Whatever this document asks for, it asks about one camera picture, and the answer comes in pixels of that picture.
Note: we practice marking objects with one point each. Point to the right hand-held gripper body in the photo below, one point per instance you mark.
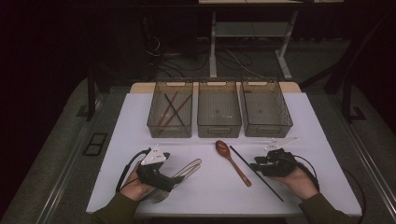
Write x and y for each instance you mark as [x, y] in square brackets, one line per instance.
[280, 163]

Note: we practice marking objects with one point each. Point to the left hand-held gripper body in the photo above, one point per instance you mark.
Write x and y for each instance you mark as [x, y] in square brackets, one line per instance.
[152, 175]

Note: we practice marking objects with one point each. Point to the black chopstick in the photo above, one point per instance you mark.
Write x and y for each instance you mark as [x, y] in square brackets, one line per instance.
[239, 155]
[169, 102]

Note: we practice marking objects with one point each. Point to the clear brown plastic bin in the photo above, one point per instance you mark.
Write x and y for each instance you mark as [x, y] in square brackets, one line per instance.
[265, 109]
[219, 109]
[183, 130]

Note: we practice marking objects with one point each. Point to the person's left hand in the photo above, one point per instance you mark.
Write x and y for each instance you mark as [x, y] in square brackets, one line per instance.
[134, 188]

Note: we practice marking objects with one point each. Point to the person's right hand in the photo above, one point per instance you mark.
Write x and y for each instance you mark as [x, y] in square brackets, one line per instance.
[300, 183]

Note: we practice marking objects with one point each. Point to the red-brown wooden spoon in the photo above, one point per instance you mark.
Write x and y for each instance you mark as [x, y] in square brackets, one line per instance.
[223, 149]

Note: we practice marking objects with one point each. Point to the black metal stand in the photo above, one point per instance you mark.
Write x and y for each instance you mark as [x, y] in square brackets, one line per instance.
[347, 93]
[91, 99]

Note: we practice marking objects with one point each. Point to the white metal desk frame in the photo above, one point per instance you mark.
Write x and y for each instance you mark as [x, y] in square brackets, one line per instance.
[213, 56]

